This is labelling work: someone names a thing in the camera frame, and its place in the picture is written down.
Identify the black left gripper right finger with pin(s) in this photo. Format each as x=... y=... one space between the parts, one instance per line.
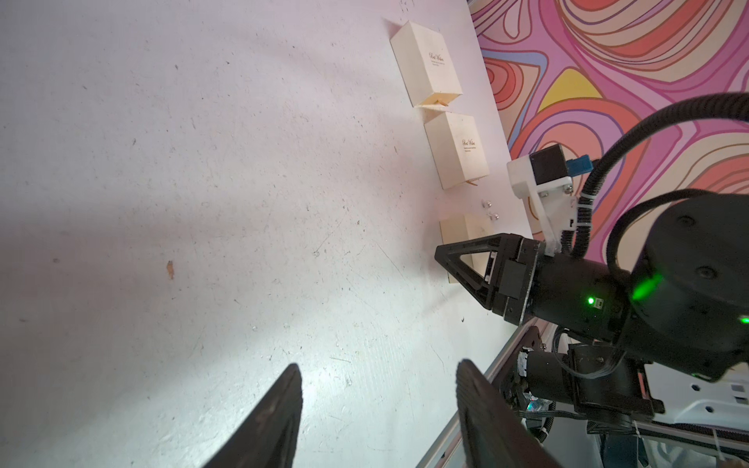
x=492 y=436

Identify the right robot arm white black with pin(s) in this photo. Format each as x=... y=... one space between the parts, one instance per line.
x=639 y=344

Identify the small cream jewelry box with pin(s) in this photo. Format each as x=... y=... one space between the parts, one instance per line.
x=466 y=227

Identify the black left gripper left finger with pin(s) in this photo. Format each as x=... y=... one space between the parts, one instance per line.
x=269 y=434

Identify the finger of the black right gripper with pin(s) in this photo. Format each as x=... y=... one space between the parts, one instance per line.
x=489 y=295
x=497 y=248

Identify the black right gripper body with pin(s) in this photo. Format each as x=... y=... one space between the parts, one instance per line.
x=575 y=294

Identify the cream drawer jewelry box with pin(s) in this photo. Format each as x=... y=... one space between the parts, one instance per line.
x=426 y=65

